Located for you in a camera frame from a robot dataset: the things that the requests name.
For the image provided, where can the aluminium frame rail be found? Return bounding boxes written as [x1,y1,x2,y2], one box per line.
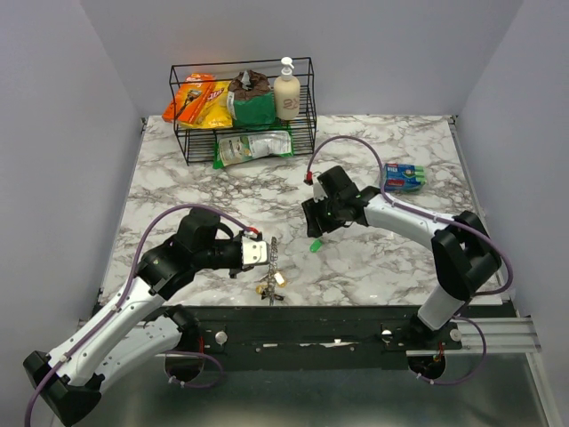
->
[406,114,544,357]

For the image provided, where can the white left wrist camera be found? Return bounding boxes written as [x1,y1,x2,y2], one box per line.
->
[241,230,270,270]

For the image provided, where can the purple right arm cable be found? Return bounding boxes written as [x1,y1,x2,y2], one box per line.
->
[305,135,515,295]

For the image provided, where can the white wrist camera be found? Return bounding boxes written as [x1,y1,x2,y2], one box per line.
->
[303,171,327,202]
[241,230,270,270]

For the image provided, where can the cream pump soap bottle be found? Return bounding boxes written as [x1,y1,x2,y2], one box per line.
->
[274,57,301,121]

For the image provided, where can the yellow snack bag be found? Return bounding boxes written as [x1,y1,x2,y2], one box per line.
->
[191,81,233,129]

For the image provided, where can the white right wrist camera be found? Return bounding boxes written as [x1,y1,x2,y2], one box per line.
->
[303,171,327,202]

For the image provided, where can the blue green sponge pack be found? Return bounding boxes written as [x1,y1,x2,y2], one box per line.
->
[383,163,427,192]

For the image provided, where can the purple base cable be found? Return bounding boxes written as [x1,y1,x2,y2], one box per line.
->
[164,350,225,389]
[415,314,488,386]

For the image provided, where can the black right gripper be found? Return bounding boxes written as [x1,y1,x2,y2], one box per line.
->
[301,193,347,238]

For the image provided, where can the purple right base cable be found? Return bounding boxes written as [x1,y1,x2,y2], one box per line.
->
[415,314,488,386]

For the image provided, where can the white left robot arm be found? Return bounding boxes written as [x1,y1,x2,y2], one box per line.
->
[24,204,270,426]

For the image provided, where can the orange razor package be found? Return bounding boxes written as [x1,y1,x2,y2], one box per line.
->
[162,73,215,127]

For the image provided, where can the green white snack bag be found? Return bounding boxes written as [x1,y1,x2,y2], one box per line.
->
[212,130,294,169]

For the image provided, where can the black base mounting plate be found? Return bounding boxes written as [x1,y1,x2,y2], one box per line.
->
[145,305,462,371]

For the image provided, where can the green brown paper bag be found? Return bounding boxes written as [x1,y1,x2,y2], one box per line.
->
[227,69,276,130]

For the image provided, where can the green tagged key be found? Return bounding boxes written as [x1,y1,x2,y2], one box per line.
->
[309,238,324,254]

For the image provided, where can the black wire rack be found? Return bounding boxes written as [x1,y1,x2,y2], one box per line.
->
[169,57,317,165]

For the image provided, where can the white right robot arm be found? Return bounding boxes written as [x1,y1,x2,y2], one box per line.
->
[301,166,502,349]

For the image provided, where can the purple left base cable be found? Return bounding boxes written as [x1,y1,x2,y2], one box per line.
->
[164,350,225,389]

